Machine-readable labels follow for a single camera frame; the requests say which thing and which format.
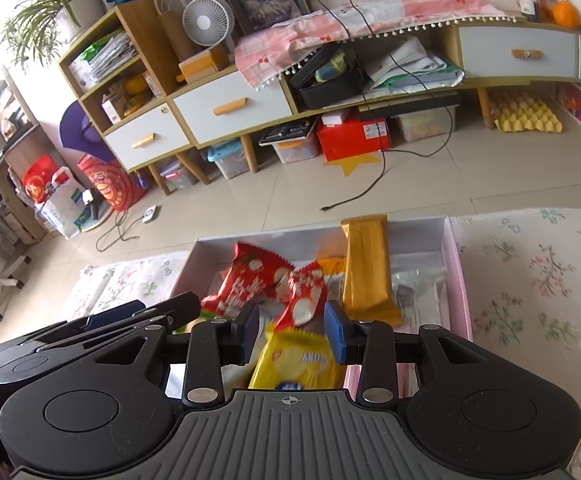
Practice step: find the potted spider plant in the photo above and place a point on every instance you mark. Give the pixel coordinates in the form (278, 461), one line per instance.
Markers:
(88, 10)

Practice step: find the pile of papers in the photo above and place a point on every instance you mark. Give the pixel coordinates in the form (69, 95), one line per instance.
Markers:
(420, 70)

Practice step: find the small white carton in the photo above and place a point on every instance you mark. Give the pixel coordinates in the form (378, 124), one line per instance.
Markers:
(112, 107)

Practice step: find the wide clear storage bin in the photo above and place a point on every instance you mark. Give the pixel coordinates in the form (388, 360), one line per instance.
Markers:
(420, 127)

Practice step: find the yellow cardboard box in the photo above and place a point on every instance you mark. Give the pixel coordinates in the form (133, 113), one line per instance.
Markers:
(203, 65)

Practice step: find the white green carton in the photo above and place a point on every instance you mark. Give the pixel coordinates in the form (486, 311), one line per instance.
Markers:
(150, 85)

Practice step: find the red shoe box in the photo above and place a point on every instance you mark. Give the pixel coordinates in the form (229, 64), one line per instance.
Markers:
(345, 142)

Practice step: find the red paper bag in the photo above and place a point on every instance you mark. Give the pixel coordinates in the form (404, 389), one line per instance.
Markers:
(40, 180)

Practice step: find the clear bin with black lid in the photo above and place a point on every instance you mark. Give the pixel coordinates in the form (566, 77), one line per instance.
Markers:
(295, 150)

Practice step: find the small clear storage bin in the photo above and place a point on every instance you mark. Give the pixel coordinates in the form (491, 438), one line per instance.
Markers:
(180, 177)

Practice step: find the cluttered side shelf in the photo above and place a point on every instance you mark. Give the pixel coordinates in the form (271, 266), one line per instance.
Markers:
(15, 160)

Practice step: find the yellow snack packet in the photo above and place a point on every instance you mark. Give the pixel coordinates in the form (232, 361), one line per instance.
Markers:
(295, 360)

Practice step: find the floral bed sheet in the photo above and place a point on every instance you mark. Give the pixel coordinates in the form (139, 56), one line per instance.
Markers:
(520, 285)

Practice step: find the black open case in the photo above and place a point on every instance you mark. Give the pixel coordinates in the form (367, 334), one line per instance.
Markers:
(330, 92)

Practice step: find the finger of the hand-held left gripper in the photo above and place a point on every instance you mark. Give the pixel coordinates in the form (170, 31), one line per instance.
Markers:
(180, 307)
(118, 312)

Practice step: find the pink cardboard box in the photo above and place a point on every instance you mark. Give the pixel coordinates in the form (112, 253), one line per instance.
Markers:
(435, 240)

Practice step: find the purple round object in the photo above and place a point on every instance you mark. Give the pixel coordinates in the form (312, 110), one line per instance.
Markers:
(78, 130)

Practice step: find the red round gift bag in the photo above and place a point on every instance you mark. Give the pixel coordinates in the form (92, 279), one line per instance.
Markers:
(113, 185)

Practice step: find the blue lidded storage bin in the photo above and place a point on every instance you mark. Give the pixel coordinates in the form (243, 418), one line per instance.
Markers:
(230, 162)

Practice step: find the orange fruit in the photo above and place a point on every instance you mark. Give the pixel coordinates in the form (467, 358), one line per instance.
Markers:
(566, 14)

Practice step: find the pink tasselled cloth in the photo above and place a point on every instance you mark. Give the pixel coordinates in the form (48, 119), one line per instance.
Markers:
(420, 7)

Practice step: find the stack of documents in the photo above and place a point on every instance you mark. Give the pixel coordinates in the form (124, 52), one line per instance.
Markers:
(105, 57)

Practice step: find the white desk fan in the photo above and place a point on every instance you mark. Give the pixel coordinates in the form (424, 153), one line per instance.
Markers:
(208, 22)

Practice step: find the red snack packet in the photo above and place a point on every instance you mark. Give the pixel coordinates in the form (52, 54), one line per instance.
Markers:
(303, 295)
(250, 280)

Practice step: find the wooden tv cabinet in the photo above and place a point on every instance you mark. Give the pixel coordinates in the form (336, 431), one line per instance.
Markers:
(140, 35)

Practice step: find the yellow egg tray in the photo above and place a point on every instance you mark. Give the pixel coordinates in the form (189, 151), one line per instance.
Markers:
(525, 115)

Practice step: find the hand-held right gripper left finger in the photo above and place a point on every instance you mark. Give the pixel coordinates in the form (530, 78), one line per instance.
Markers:
(248, 335)

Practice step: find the yellow shelf item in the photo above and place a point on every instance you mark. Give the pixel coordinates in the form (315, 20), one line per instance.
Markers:
(134, 90)

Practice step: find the small white box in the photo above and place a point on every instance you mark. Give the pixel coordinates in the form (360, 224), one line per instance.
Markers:
(335, 117)

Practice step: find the black phone stand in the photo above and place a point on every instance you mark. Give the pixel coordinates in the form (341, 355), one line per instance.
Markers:
(93, 200)

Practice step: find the glass jar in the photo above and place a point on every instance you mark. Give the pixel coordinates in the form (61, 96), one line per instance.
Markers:
(529, 5)

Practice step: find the gold bar packet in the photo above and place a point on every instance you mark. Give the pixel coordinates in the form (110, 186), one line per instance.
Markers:
(370, 270)

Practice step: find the orange packet with white label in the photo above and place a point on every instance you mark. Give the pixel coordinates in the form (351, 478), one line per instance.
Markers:
(331, 265)

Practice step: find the white shopping bag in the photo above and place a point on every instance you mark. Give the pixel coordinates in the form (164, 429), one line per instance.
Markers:
(63, 210)

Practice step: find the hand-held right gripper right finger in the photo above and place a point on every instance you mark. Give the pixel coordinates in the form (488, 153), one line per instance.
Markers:
(338, 332)

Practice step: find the white floor switch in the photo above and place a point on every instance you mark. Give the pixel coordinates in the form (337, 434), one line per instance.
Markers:
(150, 213)

